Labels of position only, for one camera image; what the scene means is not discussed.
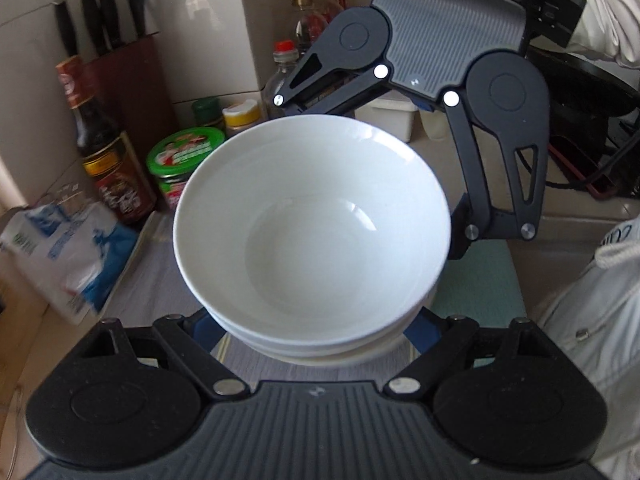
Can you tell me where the person in white jacket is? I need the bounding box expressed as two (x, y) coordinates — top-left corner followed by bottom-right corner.
(539, 219), (640, 479)

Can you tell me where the white bowl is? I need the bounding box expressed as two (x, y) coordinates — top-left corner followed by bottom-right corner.
(220, 283), (439, 356)
(174, 115), (451, 352)
(214, 288), (436, 367)

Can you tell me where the clear glass bottle red cap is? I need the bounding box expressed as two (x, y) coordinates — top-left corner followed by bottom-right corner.
(262, 40), (299, 106)

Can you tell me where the dark red knife block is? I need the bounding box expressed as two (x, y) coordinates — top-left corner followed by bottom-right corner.
(53, 0), (178, 162)

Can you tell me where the green lid small jar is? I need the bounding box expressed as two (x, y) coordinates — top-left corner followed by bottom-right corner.
(191, 96), (224, 130)

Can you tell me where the grey green checked cloth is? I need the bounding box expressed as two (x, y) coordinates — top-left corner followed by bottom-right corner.
(103, 212), (526, 387)

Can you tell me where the green lid sauce jar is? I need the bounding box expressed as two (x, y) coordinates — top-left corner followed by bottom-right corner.
(146, 127), (226, 210)

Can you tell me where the white blue salt bag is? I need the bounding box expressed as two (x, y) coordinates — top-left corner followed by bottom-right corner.
(1, 203), (138, 325)

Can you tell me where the white plastic seasoning box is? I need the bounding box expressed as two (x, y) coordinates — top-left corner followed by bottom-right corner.
(355, 91), (418, 143)

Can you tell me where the yellow lid spice jar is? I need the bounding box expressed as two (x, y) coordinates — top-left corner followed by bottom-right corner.
(222, 99), (264, 138)

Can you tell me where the dark vinegar bottle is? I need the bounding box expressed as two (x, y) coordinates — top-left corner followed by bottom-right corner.
(56, 55), (156, 231)

